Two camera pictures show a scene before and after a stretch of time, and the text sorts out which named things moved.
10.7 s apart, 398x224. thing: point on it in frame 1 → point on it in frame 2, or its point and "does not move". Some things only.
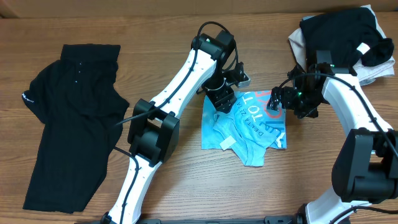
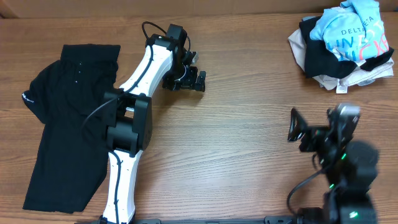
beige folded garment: [364, 72] does not move
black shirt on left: [77, 105] does not move
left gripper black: [222, 103] → [189, 78]
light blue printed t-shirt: [249, 128] → [354, 30]
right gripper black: [288, 94] → [299, 126]
